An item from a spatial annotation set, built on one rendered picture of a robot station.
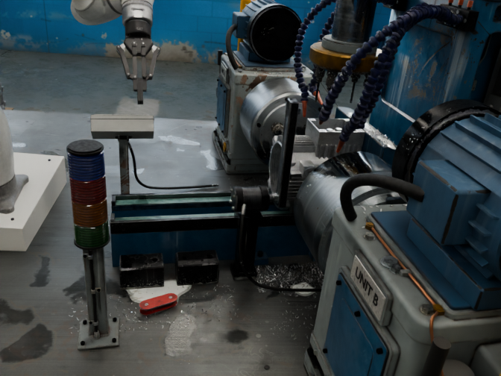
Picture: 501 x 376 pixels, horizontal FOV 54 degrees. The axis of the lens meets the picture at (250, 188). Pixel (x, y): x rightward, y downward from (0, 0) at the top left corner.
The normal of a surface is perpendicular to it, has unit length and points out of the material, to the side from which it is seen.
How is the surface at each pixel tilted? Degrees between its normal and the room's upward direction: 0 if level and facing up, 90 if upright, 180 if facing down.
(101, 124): 52
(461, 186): 0
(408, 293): 0
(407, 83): 90
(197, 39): 90
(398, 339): 90
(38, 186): 4
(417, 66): 90
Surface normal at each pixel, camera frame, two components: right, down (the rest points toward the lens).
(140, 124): 0.22, -0.18
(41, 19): 0.07, 0.46
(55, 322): 0.08, -0.89
